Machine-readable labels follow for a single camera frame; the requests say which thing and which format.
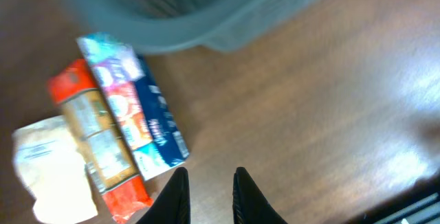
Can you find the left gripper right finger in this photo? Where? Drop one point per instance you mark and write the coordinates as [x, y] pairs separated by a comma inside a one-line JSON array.
[[249, 205]]

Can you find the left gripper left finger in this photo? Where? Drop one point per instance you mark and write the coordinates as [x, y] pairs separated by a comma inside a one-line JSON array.
[[172, 206]]

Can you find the Kleenex tissue multipack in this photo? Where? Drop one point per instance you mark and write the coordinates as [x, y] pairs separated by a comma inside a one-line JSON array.
[[141, 110]]

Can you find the beige pouch with label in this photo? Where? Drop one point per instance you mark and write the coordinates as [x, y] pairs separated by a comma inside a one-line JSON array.
[[47, 161]]

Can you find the orange pasta packet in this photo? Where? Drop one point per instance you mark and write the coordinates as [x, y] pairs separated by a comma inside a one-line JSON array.
[[99, 140]]

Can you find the grey plastic basket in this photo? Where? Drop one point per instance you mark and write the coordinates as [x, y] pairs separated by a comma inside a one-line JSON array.
[[163, 26]]

